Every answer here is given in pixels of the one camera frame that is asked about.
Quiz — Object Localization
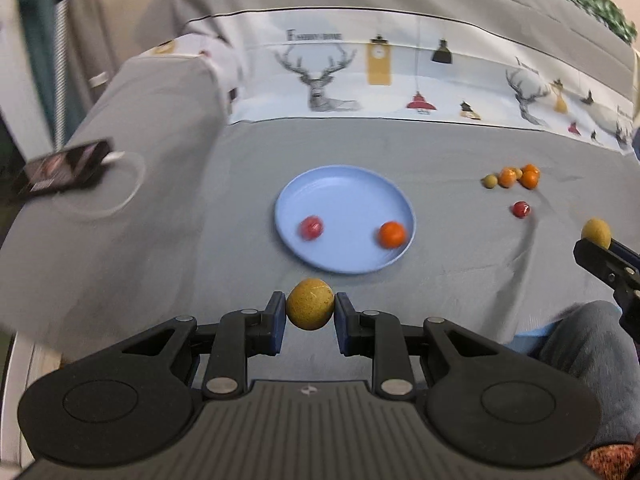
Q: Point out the yellow-green fruit front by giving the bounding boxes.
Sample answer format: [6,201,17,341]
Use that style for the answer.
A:
[582,218,612,249]

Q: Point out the orange tangerine front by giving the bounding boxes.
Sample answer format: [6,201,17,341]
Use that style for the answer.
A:
[378,221,407,249]

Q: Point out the orange tangerine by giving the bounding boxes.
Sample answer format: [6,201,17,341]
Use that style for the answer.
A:
[378,221,407,249]
[518,170,539,190]
[521,164,540,177]

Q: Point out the red fruit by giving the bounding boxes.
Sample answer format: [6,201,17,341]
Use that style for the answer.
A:
[511,200,532,219]
[298,216,324,242]

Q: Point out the orange tangerine middle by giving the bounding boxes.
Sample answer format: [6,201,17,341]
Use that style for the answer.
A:
[518,170,539,190]

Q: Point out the orange tangerine back right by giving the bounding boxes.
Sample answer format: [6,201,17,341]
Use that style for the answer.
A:
[521,164,540,177]

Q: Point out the blue round plastic plate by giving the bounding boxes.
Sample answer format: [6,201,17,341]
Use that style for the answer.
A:
[273,165,416,275]

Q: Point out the shiny orange wrapped fruit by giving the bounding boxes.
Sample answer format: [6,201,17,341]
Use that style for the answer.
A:
[498,167,518,188]

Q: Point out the grey printed bed sheet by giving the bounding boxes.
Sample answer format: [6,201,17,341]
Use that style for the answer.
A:
[1,0,639,356]

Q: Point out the black smartphone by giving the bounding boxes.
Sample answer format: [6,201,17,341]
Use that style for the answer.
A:
[12,139,113,200]

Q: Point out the grey curtain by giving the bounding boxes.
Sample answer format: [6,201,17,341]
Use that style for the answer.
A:
[17,0,118,134]

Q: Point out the white charging cable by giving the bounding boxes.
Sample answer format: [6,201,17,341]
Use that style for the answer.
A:
[54,152,148,220]

